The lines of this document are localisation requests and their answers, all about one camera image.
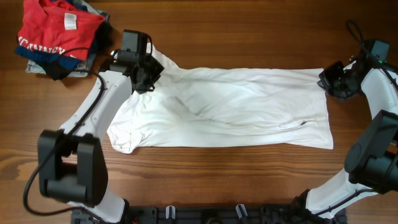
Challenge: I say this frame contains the white t-shirt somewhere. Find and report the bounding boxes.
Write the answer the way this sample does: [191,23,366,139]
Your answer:
[107,46,333,154]

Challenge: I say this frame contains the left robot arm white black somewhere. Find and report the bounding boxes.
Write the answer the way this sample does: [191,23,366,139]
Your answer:
[34,50,164,223]

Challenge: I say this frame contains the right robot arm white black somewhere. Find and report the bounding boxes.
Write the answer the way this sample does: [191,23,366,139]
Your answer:
[272,39,397,223]

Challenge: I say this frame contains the grey printed folded garment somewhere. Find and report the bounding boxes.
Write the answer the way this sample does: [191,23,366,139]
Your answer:
[25,0,109,78]

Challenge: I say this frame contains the navy blue folded garment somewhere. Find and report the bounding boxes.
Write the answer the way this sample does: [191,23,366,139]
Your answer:
[14,0,100,71]

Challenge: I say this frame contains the black folded garment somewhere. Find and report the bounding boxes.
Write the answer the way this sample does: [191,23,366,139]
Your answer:
[34,21,113,80]

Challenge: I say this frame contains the red folded t-shirt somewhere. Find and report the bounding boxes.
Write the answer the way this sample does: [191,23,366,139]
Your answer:
[17,0,106,62]

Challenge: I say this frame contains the white rail clip left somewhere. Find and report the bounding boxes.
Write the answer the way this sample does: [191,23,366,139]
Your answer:
[165,205,176,220]

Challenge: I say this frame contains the white rail clip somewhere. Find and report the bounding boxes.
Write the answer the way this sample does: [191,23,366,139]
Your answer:
[236,204,248,219]
[165,205,176,220]

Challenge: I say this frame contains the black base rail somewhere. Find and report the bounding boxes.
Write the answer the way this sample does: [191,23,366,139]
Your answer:
[70,203,348,224]

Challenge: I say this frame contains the white rail clip right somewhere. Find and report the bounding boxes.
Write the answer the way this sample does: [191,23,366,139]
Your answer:
[236,204,248,219]

